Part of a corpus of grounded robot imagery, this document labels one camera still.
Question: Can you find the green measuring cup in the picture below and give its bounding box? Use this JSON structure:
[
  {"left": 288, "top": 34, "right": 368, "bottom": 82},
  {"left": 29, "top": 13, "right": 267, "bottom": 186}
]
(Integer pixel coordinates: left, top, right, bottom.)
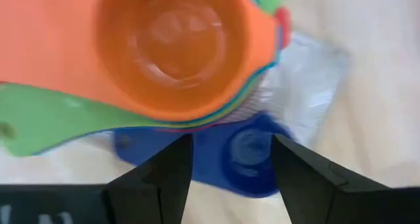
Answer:
[{"left": 0, "top": 0, "right": 285, "bottom": 158}]

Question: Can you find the red measuring cup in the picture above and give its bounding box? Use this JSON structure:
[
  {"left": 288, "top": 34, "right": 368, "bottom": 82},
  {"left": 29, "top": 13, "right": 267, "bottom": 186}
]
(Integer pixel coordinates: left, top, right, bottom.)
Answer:
[{"left": 275, "top": 7, "right": 293, "bottom": 49}]

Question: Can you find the clear plastic basket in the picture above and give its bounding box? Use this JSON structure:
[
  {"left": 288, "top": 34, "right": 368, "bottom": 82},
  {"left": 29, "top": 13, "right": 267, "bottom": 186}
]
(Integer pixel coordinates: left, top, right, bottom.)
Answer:
[{"left": 222, "top": 33, "right": 348, "bottom": 146}]

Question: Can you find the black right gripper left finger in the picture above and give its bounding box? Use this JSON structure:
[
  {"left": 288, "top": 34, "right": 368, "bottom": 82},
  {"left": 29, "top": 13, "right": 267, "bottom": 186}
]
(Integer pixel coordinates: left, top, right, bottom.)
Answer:
[{"left": 103, "top": 134, "right": 194, "bottom": 224}]

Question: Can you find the orange measuring cup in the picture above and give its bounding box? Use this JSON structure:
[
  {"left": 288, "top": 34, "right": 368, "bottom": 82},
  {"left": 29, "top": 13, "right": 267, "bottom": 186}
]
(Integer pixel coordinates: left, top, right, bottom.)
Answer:
[{"left": 0, "top": 0, "right": 280, "bottom": 123}]

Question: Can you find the small navy measuring cup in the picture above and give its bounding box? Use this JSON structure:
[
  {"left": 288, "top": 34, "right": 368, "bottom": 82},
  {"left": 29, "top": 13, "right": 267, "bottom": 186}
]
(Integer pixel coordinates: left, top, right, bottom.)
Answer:
[{"left": 113, "top": 114, "right": 296, "bottom": 198}]

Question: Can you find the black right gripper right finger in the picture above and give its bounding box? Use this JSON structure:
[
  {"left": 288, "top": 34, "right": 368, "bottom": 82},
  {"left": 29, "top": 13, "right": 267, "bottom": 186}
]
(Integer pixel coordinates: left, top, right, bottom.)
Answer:
[{"left": 271, "top": 133, "right": 390, "bottom": 224}]

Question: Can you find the light blue measuring cup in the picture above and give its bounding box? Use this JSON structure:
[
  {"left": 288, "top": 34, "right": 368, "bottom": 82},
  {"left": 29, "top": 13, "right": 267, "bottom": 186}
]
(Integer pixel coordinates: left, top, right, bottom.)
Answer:
[{"left": 154, "top": 59, "right": 282, "bottom": 129}]

